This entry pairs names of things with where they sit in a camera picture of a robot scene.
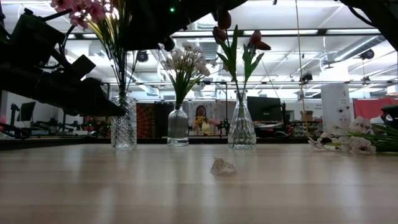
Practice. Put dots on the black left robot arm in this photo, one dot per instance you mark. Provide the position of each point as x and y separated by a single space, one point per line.
31 40

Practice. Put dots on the large black monitor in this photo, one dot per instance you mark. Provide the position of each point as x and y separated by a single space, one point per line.
264 109

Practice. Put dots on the slim silver ceiling duct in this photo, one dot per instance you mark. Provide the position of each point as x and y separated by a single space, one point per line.
357 49

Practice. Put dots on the white pillar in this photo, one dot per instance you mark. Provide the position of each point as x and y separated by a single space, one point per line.
335 102

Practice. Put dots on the orange partition wall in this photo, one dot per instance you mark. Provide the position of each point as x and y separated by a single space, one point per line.
368 107

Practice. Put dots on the black panel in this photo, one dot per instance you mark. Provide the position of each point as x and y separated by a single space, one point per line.
161 119

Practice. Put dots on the diamond-cut cylindrical glass vase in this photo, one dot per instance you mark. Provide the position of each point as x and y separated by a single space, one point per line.
124 127

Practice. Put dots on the white artificial flower bunch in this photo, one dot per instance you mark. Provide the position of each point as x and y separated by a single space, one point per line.
199 62
360 146
169 63

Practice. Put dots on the ribbed glass bottle vase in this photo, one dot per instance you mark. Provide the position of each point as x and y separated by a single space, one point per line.
178 124

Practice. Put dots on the conical glass vase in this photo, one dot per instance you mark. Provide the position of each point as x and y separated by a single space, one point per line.
242 130

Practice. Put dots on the black ceiling spotlight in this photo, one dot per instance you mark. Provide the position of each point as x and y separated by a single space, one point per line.
307 77
367 54
143 56

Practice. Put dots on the small fallen white petal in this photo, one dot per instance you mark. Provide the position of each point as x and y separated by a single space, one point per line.
222 166

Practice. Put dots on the cardboard box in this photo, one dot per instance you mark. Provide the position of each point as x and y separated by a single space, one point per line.
307 116

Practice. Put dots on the large silver ceiling duct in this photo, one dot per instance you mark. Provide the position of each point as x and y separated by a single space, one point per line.
210 49

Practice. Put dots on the orange patterned panel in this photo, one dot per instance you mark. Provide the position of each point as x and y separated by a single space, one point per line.
145 119

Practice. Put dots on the small black monitor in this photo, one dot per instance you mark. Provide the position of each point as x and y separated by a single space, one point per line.
27 110

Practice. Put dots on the black chair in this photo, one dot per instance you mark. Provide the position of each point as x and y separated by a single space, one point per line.
392 109

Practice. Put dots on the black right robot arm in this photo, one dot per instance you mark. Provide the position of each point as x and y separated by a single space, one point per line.
382 18

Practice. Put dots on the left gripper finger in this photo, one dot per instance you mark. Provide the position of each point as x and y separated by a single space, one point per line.
105 104

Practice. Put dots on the person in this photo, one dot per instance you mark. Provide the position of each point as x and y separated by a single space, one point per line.
202 119
377 119

